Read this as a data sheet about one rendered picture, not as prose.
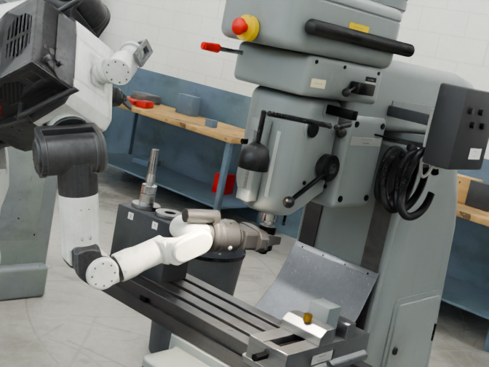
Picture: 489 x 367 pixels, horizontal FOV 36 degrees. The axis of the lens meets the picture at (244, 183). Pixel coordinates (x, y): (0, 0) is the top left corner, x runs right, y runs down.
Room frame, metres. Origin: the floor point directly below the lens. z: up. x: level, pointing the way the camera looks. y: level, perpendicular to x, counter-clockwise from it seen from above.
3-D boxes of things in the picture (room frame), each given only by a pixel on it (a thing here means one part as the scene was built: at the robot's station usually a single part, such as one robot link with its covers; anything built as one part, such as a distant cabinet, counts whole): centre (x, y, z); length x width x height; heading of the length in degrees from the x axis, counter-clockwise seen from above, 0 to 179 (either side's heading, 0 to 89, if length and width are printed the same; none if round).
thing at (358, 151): (2.12, -0.21, 1.47); 0.24 x 0.19 x 0.26; 50
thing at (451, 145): (1.99, -0.53, 1.62); 0.20 x 0.09 x 0.21; 140
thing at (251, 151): (1.74, -0.01, 1.48); 0.07 x 0.07 x 0.06
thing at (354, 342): (1.80, -0.24, 1.04); 0.35 x 0.15 x 0.11; 139
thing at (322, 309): (1.83, -0.26, 1.10); 0.06 x 0.05 x 0.06; 49
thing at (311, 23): (1.91, -0.22, 1.79); 0.45 x 0.04 x 0.04; 140
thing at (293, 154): (1.98, -0.09, 1.47); 0.21 x 0.19 x 0.32; 50
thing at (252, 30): (1.80, 0.06, 1.76); 0.06 x 0.02 x 0.06; 50
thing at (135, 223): (2.25, 0.25, 1.09); 0.22 x 0.12 x 0.20; 56
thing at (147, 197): (2.28, 0.29, 1.21); 0.05 x 0.05 x 0.05
